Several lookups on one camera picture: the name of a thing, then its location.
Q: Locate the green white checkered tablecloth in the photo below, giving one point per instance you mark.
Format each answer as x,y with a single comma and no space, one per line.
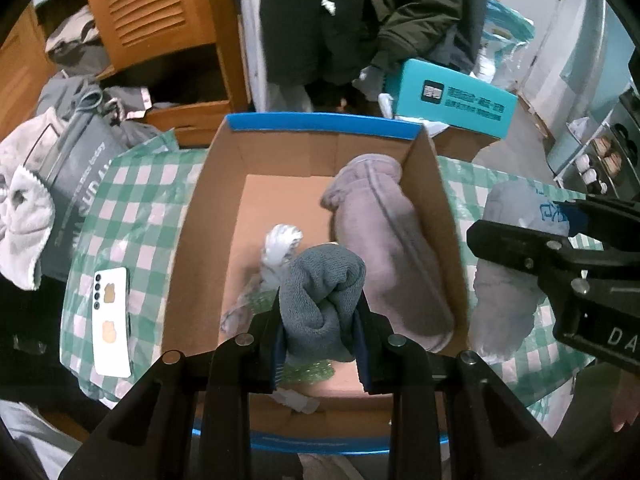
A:
145,200

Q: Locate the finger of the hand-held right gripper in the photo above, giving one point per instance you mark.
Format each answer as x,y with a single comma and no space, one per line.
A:
575,214
520,252

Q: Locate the blue rimmed cardboard box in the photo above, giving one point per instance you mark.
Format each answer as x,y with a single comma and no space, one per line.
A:
280,195

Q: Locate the grey socks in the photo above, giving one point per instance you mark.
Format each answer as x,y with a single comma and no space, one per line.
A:
320,290

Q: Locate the person in dark jacket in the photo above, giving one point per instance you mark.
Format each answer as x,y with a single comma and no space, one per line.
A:
350,15

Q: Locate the grey printed bag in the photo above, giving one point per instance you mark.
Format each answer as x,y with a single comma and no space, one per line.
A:
75,185

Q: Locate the light blue cabinet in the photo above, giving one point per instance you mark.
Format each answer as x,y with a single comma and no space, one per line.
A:
575,60

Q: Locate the white fluffy towel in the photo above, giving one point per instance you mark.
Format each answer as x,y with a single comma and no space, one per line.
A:
22,210

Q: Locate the grey plush towel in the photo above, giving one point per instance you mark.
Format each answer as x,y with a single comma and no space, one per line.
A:
380,240

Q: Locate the white plastic cloth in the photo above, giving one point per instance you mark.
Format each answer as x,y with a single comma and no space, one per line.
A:
505,300

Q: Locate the teal printed box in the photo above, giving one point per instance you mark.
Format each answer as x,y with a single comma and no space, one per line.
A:
450,102

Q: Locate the grey hoodie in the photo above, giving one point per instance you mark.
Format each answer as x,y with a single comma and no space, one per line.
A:
80,95

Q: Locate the blue clear plastic bag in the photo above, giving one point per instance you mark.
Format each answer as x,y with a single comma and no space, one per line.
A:
507,35

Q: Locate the metal shoe rack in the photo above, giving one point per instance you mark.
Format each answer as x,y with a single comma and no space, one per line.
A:
607,155

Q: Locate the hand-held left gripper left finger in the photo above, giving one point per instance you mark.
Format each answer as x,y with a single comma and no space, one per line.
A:
278,355

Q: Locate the brown cardboard box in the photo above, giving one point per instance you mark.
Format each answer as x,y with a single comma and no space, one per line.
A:
465,147

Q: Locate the wooden louvered cabinet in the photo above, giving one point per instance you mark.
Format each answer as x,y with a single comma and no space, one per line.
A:
145,15

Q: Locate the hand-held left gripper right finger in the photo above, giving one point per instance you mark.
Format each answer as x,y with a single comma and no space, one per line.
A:
362,355

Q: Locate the white smartphone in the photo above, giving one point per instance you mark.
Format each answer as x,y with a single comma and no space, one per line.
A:
112,320

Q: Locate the person's right hand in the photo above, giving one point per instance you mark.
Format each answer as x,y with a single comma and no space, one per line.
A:
627,405

